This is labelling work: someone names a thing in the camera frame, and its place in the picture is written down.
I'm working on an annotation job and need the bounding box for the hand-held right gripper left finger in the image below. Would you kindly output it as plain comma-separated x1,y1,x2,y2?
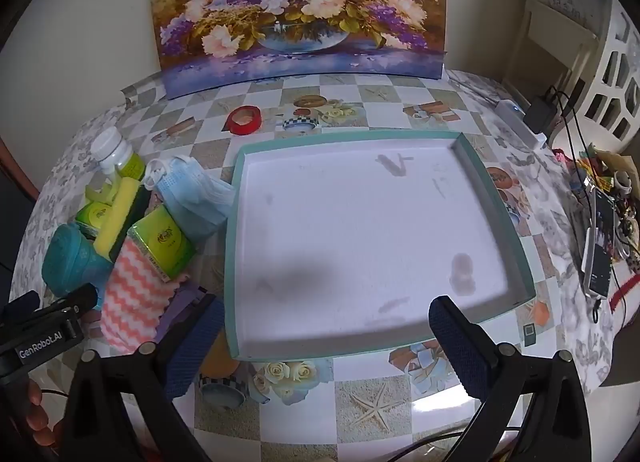
57,294,226,462

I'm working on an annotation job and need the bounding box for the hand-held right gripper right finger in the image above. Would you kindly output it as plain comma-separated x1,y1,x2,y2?
428,295,593,462

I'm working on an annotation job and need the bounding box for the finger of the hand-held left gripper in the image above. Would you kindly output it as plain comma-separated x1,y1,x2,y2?
0,290,42,319
20,283,99,330

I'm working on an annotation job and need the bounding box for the purple cloth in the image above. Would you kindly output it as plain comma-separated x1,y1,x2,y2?
155,277,216,343

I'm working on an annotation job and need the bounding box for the pink white zigzag cloth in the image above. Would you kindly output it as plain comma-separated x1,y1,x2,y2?
100,237,193,355

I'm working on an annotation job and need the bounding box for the yellow sponge with green scourer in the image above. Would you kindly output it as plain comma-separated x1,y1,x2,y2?
93,178,151,263

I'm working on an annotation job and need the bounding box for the blue face mask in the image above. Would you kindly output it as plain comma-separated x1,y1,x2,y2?
145,156,237,245

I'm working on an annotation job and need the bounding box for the red tape roll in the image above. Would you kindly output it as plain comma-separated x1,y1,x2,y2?
228,105,264,135

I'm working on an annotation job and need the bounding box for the person's left hand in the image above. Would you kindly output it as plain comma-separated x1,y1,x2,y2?
26,378,65,447

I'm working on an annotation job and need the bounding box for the teal towel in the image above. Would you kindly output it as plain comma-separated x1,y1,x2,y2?
41,223,115,310

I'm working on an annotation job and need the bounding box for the checkered printed tablecloth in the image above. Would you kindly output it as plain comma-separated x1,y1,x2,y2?
10,69,640,462

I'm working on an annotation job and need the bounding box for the white bottle with green label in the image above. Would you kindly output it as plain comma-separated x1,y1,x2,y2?
90,127,147,183

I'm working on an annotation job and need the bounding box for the black phone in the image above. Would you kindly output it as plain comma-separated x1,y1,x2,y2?
582,187,616,299

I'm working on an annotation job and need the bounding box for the pile of small colourful clutter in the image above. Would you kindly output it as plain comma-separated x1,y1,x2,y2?
570,142,640,263

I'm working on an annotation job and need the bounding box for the white power strip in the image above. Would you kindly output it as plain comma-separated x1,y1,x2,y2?
492,99,548,149

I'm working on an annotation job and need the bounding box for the black charger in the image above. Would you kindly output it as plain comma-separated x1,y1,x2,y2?
522,86,566,135

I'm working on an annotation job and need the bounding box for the white lattice shelf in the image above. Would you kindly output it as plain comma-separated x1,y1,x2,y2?
575,0,640,143

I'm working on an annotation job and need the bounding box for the flower painting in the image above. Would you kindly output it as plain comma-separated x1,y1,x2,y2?
147,0,447,101

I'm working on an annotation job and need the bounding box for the black cable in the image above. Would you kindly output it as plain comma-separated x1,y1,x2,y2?
390,422,521,462
545,86,603,193

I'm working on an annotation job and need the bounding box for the red cable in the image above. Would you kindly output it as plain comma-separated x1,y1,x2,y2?
607,272,640,317

